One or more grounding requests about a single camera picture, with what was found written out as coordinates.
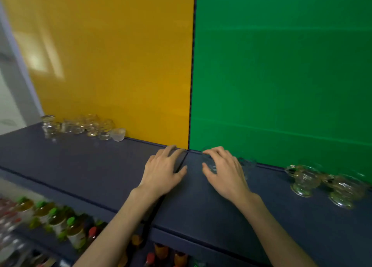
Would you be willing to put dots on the person's left hand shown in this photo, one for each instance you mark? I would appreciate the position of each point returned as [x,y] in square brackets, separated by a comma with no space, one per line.
[159,174]

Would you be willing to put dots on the person's right hand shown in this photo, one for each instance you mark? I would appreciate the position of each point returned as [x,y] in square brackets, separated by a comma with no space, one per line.
[229,179]

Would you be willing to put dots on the cluster of glassware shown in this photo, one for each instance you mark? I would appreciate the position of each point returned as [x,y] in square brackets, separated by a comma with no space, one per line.
[49,127]

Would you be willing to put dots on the person's right forearm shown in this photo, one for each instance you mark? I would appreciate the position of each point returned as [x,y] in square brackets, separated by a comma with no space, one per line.
[273,235]

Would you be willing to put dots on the person's left forearm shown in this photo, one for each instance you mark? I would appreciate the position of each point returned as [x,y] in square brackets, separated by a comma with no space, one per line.
[116,235]

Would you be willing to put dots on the group of red-capped bottles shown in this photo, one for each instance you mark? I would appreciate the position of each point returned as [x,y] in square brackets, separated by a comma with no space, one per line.
[161,250]

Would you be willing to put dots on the green back panel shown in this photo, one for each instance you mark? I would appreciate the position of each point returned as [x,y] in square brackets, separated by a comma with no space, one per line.
[276,72]

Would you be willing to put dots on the orange back panel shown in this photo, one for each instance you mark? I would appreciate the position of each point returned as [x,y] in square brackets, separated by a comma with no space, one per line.
[116,57]

